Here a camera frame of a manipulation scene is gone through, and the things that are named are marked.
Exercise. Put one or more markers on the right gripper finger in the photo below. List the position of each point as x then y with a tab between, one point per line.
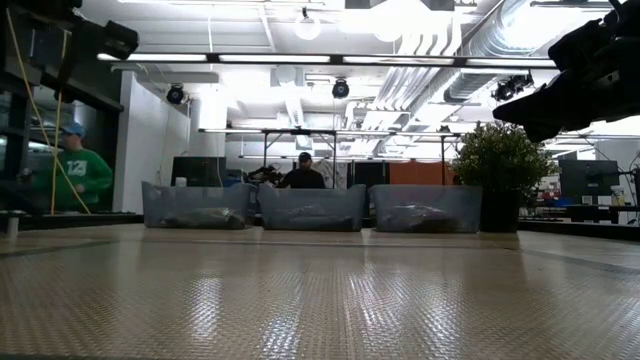
532	102
535	118

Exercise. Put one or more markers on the green brown granola bar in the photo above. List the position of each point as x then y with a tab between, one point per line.
205	220

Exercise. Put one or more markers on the black background robot arm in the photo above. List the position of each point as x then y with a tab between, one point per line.
265	174

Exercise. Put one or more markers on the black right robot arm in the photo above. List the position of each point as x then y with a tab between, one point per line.
627	75

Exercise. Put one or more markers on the green potted plant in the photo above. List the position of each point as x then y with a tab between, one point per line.
502	165

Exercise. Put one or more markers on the black monitor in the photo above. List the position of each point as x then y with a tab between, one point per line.
587	177
199	171

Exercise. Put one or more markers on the black desk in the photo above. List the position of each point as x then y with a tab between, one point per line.
595	212

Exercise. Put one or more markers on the clear grey plastic bin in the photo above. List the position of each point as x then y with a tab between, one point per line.
312	195
200	197
430	195

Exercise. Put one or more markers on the orange partition panel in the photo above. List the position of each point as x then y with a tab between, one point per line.
415	174

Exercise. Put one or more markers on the black cabinet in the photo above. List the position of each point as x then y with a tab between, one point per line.
370	174

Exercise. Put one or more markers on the white patterned sheet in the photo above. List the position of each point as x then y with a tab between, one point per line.
339	175

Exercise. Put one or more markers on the round white pendant lamp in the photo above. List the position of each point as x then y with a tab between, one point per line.
307	26

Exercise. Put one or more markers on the person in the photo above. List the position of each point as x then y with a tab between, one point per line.
302	177
82	172

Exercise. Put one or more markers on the overhead LED light bar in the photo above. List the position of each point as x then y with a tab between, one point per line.
275	58

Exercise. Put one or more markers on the black-bordered silicone baking mat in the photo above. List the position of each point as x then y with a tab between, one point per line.
350	310

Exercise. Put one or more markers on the white cup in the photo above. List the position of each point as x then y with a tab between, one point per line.
181	182

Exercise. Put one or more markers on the black ceiling camera cluster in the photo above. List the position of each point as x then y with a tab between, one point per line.
510	84

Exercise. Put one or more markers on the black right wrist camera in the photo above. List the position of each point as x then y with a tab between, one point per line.
585	45

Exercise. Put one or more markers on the silver ventilation duct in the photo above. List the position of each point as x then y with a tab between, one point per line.
500	30

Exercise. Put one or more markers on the round black ceiling camera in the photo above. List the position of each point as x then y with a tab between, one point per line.
340	89
175	94

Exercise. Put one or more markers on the black frame stand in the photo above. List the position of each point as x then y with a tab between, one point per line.
300	132

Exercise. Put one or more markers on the white cylindrical post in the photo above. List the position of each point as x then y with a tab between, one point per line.
12	225

